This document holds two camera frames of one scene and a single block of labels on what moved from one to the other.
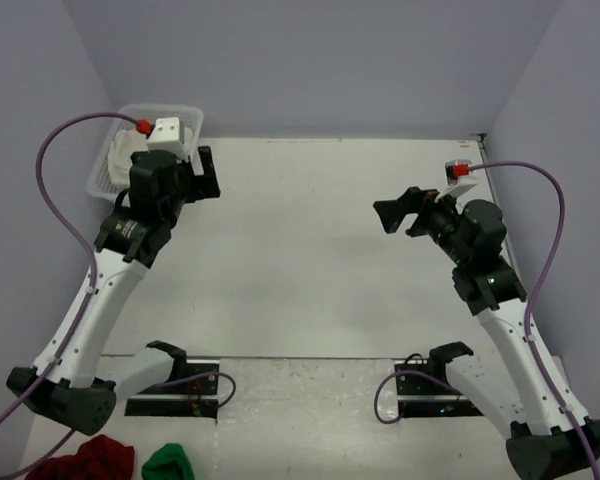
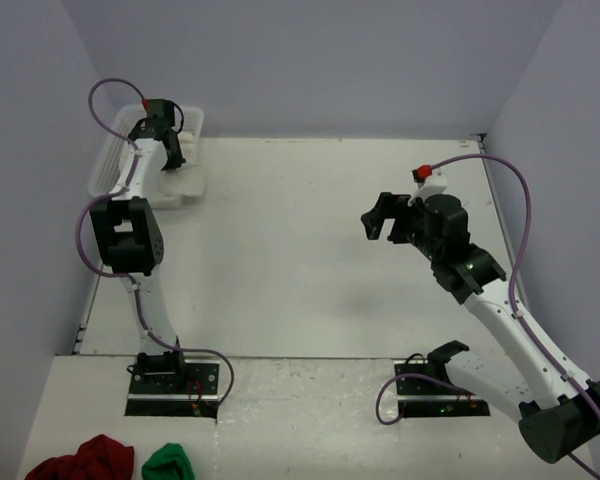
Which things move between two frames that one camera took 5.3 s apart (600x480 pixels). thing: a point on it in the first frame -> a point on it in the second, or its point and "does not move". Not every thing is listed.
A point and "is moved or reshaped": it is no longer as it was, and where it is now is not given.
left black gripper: (201, 186) -> (176, 160)
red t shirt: (99, 458) does not move
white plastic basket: (143, 117) does not move
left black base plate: (192, 394) does not move
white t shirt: (127, 141) is moved or reshaped
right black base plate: (420, 396) does not move
